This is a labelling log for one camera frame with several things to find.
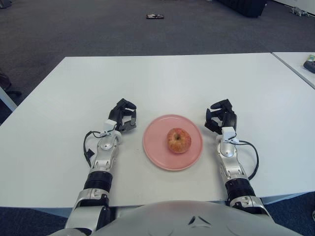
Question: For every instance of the green packet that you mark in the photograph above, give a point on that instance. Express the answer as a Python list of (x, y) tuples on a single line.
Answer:
[(311, 57)]

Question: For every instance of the grey handheld controller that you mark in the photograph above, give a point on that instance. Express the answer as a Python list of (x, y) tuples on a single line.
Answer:
[(310, 66)]

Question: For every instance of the dark office chair base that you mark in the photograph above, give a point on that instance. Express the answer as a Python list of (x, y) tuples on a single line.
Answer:
[(6, 83)]

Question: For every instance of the red yellow apple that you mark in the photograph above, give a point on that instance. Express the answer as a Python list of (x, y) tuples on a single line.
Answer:
[(179, 140)]

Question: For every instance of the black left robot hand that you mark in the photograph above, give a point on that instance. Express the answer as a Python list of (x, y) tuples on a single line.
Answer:
[(116, 115)]

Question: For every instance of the black furniture block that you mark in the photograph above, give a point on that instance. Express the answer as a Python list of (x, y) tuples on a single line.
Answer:
[(246, 7)]

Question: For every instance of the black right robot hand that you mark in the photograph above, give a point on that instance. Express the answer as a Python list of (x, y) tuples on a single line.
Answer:
[(230, 118)]

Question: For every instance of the pink round plate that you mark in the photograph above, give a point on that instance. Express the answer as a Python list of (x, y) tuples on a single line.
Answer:
[(155, 150)]

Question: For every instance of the grey robot torso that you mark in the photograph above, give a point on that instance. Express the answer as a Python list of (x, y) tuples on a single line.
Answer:
[(177, 218)]

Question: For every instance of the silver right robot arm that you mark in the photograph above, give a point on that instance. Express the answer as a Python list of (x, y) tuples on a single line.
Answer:
[(231, 159)]

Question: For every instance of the flat dark floor item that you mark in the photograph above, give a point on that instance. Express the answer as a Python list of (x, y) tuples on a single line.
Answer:
[(155, 16)]

